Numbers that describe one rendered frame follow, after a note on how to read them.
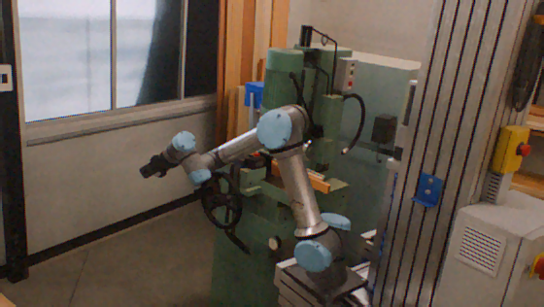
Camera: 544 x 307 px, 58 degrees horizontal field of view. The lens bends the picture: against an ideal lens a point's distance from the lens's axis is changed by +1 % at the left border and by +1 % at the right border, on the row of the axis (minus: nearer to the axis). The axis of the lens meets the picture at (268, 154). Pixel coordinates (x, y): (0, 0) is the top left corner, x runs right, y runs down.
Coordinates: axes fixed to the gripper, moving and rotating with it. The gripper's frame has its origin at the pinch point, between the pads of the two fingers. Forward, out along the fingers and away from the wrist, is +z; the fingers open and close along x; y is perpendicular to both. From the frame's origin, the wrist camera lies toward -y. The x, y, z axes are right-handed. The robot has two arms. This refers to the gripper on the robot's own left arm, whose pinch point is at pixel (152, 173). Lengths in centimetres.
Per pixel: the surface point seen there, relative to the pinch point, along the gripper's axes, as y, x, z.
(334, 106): 93, -15, -17
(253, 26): 184, 81, 100
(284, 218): 49, -47, 8
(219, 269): 32, -56, 65
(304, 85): 85, 2, -15
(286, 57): 74, 15, -25
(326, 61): 98, 6, -23
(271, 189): 48, -33, 4
